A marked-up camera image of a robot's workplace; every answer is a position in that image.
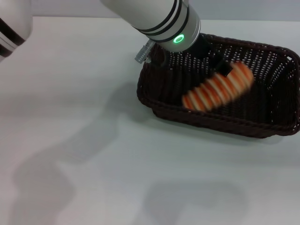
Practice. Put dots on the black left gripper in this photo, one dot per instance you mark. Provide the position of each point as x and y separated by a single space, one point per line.
204 50

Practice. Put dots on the orange striped bread roll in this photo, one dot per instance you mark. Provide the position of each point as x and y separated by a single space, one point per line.
215 91

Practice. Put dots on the dark brown woven basket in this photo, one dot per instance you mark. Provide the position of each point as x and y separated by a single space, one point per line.
269 105

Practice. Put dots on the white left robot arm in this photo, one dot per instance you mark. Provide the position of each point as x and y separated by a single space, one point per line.
159 18

